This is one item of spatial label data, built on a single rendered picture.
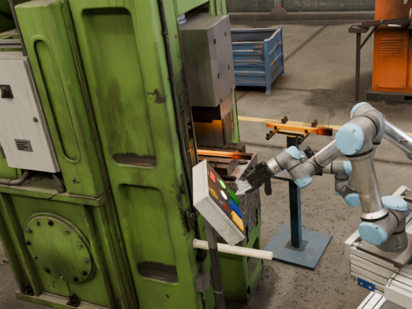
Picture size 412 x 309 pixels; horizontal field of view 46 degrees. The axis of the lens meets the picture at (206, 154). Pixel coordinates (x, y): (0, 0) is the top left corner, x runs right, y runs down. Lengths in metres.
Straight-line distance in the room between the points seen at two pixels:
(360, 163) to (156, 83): 0.98
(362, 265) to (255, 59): 4.37
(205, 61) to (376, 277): 1.32
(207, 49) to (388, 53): 3.85
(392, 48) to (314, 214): 2.64
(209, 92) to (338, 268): 1.63
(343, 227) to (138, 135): 1.95
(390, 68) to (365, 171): 4.07
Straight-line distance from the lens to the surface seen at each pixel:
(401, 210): 2.25
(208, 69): 2.43
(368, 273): 2.49
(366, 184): 2.08
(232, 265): 3.07
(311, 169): 2.32
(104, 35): 2.42
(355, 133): 1.97
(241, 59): 6.52
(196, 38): 2.41
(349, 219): 3.97
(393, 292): 2.31
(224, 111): 2.59
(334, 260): 3.56
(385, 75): 6.10
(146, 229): 2.84
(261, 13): 10.82
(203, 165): 2.29
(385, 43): 5.99
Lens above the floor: 2.27
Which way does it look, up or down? 27 degrees down
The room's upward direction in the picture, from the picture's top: 7 degrees counter-clockwise
